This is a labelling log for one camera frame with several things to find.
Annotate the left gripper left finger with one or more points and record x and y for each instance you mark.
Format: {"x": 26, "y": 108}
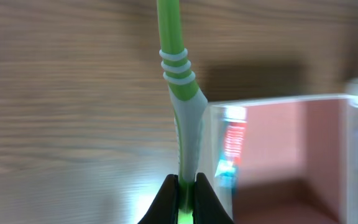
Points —
{"x": 164, "y": 208}

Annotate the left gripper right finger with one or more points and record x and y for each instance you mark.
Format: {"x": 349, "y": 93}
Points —
{"x": 207, "y": 207}

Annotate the red green toothpaste tube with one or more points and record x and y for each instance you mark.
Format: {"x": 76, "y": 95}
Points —
{"x": 231, "y": 144}

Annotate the green white toothbrush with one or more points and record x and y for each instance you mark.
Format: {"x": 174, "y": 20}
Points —
{"x": 189, "y": 102}

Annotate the white box pink interior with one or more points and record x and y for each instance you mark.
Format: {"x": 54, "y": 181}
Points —
{"x": 298, "y": 160}

